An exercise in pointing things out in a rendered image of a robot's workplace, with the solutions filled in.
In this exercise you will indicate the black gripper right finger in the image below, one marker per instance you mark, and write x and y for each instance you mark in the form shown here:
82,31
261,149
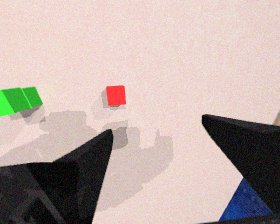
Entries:
254,149

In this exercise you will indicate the red block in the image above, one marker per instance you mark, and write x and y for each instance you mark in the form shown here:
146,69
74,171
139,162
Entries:
116,95

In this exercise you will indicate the green block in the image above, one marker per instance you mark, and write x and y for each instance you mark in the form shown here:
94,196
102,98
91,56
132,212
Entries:
12,101
32,96

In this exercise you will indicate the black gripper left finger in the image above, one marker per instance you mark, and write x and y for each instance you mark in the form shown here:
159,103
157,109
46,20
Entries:
69,186

